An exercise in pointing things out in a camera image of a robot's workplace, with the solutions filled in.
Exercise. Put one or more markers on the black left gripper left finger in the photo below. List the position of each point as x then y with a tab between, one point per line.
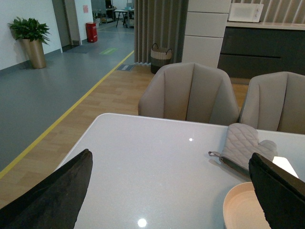
55	202

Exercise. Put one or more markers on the white microwave oven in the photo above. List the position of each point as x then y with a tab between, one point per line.
245	12

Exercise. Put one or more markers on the white drawer cabinet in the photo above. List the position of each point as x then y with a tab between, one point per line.
204	33

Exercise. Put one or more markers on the green potted plant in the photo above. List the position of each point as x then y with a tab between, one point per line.
30	29

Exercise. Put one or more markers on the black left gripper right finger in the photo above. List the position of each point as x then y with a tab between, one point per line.
280	194

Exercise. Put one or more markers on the dark grey kitchen counter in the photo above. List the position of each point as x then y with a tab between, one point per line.
249	52

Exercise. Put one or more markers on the beige chair on right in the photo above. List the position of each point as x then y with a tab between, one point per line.
275	102

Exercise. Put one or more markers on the distant desk with legs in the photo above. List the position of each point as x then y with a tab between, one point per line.
127	17

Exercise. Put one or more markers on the red cabinet box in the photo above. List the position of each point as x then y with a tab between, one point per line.
91	32

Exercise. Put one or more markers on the grey pleated curtain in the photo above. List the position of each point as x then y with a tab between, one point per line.
162	22

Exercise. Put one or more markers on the beige round plate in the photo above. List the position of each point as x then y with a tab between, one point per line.
241	209

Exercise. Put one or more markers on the beige chair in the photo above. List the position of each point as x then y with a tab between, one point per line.
275	102
190	92

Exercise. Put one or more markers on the grey quilted oven mitt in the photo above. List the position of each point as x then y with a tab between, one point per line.
240	143

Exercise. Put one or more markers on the gold tall plant pot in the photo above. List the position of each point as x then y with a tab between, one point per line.
35	53

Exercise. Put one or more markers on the beige chair on left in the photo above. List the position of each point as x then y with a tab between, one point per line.
190	92

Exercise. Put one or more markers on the woven basket with handles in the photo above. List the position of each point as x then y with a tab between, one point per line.
159	57

